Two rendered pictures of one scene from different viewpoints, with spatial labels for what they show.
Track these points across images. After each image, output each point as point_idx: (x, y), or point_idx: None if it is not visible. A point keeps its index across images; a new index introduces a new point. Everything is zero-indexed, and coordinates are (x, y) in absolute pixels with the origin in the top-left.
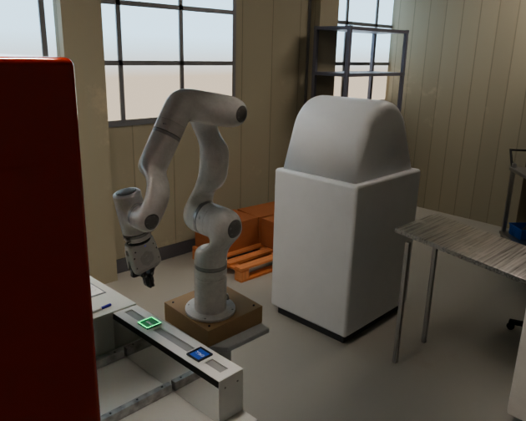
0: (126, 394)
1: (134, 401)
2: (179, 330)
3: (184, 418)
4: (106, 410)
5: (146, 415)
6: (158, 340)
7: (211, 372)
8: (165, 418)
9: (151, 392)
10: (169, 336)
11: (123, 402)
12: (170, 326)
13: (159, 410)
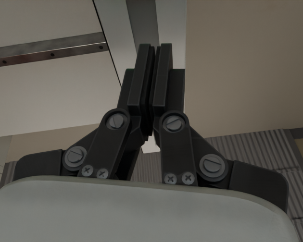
0: (39, 2)
1: (47, 56)
2: (184, 40)
3: (111, 85)
4: None
5: (64, 61)
6: (116, 54)
7: (145, 144)
8: (88, 77)
9: (80, 50)
10: (152, 45)
11: (32, 19)
12: (182, 9)
13: (84, 61)
